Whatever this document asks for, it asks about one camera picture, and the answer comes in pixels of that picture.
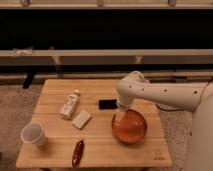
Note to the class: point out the white paper cup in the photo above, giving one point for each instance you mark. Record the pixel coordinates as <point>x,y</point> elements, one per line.
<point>33,133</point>

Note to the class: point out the grey metal rail shelf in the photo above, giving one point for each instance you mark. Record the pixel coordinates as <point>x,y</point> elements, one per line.
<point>105,57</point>

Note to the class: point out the white plastic bottle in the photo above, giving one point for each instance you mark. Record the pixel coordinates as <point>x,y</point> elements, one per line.
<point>68,108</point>

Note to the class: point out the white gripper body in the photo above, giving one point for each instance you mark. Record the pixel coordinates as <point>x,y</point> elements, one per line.
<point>120,112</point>

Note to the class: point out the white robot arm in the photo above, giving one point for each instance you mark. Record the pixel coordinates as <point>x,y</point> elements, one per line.
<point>194,97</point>

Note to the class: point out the orange ceramic bowl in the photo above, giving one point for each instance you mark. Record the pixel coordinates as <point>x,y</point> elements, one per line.
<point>131,129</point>

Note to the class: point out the wooden table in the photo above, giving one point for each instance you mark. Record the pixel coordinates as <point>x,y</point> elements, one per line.
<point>101,148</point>

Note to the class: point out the beige rectangular sponge block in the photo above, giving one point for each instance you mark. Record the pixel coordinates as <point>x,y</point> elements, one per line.
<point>81,119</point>

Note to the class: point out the black rectangular phone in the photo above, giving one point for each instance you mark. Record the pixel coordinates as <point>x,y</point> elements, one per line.
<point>107,104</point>

